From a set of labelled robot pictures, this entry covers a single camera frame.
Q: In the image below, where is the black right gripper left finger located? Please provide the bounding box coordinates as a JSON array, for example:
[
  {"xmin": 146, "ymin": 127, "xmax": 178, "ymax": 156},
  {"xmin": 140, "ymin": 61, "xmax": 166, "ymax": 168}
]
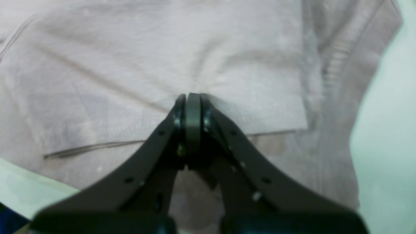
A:
[{"xmin": 29, "ymin": 94, "xmax": 186, "ymax": 234}]

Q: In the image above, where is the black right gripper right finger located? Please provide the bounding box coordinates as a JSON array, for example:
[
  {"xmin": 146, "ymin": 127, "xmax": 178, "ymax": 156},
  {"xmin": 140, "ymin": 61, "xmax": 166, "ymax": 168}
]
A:
[{"xmin": 186, "ymin": 93, "xmax": 368, "ymax": 234}]

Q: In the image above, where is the mauve T-shirt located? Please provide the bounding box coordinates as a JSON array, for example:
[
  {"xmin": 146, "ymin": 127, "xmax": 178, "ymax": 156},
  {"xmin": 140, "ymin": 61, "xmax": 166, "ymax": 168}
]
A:
[{"xmin": 0, "ymin": 0, "xmax": 403, "ymax": 231}]

